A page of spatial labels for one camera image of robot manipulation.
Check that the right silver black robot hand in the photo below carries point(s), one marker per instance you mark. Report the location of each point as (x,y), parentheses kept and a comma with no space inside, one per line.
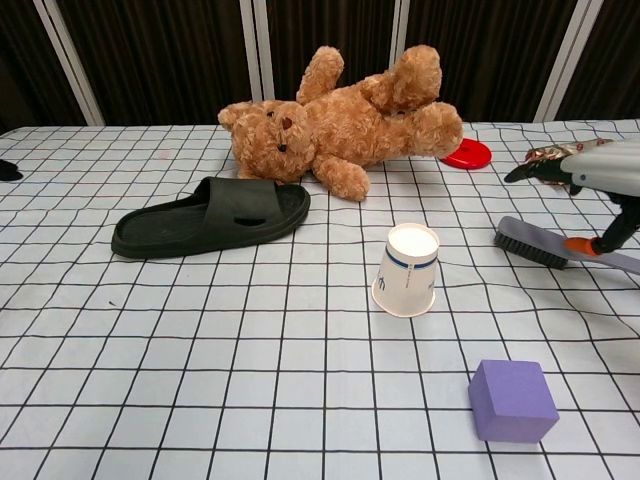
(610,167)

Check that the grey handled brush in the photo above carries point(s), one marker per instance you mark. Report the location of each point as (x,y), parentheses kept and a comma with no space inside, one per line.
(530,237)

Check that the black rubber slipper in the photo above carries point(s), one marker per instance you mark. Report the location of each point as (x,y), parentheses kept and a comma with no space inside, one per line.
(240,200)

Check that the gold foil snack wrapper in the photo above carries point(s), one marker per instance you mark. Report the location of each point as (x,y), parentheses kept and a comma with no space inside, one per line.
(547,152)

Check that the red plastic disc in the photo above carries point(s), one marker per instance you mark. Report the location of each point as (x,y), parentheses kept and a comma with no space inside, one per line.
(472,155)

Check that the white paper cup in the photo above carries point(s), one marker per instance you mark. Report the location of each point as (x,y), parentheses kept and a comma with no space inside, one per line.
(405,285)

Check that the purple foam cube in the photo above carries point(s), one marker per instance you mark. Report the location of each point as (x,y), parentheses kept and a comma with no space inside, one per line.
(510,400)

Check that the brown plush teddy bear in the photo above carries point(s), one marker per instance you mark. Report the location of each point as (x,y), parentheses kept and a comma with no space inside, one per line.
(340,125)

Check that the white black checkered tablecloth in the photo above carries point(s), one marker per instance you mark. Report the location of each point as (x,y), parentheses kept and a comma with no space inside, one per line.
(200,375)

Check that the white screen frame post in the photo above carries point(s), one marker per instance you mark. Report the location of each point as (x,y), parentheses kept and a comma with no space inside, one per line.
(570,60)
(70,60)
(257,50)
(401,25)

